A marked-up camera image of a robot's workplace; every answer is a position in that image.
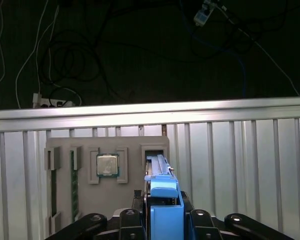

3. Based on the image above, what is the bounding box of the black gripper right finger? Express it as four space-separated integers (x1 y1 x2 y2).
181 191 291 240

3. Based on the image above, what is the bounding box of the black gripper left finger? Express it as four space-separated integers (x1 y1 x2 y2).
46 189 144 240

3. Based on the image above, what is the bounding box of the hard disk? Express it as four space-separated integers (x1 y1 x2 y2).
142 154 185 240

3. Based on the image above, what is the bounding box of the grey parts rack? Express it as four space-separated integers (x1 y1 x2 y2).
44 135 171 236

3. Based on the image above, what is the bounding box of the silver CPU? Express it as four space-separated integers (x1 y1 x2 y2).
96 153 120 178

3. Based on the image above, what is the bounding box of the green RAM stick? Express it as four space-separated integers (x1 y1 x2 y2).
69 149 80 218

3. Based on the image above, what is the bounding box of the white power strip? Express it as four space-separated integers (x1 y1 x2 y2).
31 92 75 109

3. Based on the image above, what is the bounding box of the white blue adapter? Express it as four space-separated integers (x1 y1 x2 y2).
193 1 214 27

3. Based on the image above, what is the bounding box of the blue floor cable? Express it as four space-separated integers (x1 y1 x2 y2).
178 0 248 99

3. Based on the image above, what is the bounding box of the white floor cable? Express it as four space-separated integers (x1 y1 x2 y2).
254 41 300 98
14 0 60 110

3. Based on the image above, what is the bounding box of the black coiled floor cable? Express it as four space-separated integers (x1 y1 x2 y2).
38 24 108 87

